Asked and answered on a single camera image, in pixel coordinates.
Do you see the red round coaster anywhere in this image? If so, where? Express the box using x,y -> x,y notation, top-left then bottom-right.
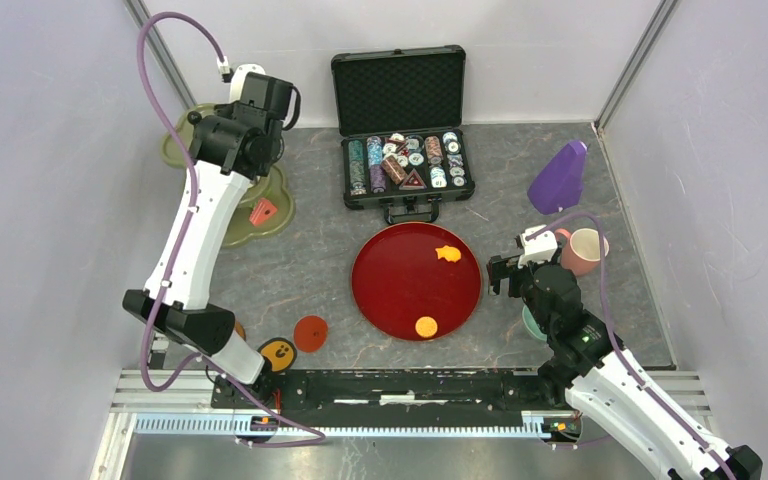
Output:
293,315 -> 329,353

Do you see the pink mug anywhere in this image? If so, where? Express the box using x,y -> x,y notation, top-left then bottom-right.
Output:
554,228 -> 610,277

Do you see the green three-tier dessert stand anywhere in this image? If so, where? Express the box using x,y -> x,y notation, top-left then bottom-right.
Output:
160,103 -> 296,249

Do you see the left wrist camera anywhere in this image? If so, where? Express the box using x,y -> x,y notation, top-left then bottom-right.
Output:
216,56 -> 266,102

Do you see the purple pitcher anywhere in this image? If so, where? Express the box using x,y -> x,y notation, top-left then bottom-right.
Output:
527,140 -> 588,215

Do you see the black poker chip case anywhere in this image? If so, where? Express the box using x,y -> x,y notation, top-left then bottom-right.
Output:
330,45 -> 476,225

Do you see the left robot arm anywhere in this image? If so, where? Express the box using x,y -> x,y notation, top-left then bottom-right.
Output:
122,64 -> 300,408

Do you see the brown wooden coaster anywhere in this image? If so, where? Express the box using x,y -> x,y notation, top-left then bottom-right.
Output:
234,322 -> 246,340

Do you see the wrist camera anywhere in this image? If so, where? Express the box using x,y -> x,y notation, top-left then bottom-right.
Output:
216,56 -> 266,102
516,225 -> 558,269

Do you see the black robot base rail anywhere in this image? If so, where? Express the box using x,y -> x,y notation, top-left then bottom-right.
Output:
132,367 -> 584,452

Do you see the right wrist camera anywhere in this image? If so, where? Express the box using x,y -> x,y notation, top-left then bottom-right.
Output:
516,225 -> 558,269

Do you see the pink triangular cake slice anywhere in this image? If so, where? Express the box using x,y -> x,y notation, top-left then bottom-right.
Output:
249,197 -> 279,227

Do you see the orange face coaster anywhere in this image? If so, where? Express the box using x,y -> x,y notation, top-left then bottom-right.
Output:
258,337 -> 298,373

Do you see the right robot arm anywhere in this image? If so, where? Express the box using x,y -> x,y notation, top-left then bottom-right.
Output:
487,256 -> 763,479

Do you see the red round tray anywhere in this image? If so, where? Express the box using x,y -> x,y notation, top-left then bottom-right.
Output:
350,222 -> 483,342

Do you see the orange round cookie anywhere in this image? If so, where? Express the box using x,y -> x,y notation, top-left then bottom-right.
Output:
414,316 -> 438,338

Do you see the teal cup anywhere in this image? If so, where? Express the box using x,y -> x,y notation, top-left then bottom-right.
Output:
521,305 -> 547,343

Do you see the orange fish cookie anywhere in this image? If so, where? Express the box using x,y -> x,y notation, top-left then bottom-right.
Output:
435,245 -> 462,263

